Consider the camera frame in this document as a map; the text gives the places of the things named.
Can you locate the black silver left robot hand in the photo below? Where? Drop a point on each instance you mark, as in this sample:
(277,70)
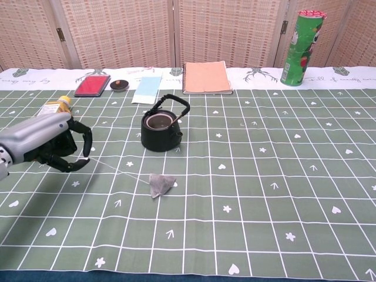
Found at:
(38,132)

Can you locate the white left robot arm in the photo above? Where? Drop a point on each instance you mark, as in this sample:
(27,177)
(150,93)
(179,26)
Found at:
(2,167)

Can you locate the yellow label tea bottle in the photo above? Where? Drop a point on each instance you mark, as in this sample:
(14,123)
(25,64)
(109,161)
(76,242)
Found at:
(54,107)

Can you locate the small black round object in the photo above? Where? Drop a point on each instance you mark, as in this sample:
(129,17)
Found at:
(119,85)

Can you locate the black cast iron teapot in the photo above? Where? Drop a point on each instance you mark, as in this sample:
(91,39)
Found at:
(160,139)

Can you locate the red ink pad case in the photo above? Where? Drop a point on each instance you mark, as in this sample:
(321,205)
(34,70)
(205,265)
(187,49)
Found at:
(91,85)

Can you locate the light blue paper card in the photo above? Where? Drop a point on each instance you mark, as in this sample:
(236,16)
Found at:
(147,90)

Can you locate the woven folding screen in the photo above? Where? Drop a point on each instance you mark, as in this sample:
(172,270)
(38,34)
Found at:
(123,32)

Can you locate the orange spiral notebook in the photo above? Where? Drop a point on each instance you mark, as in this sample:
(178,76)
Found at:
(205,77)

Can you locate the green grid tablecloth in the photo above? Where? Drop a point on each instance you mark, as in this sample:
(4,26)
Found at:
(249,182)

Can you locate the green chips can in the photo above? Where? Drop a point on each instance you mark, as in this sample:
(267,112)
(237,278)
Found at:
(301,50)

